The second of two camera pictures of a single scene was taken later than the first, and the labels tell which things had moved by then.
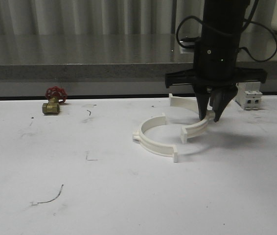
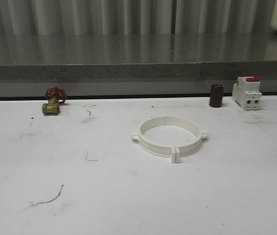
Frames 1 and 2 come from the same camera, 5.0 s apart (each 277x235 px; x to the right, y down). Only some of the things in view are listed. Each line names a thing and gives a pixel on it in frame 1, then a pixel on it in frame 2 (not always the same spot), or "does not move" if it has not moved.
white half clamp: (190, 104) → (200, 134)
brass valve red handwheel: (56, 96) does not move
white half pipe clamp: (148, 144) does not move
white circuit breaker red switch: (249, 96) does not move
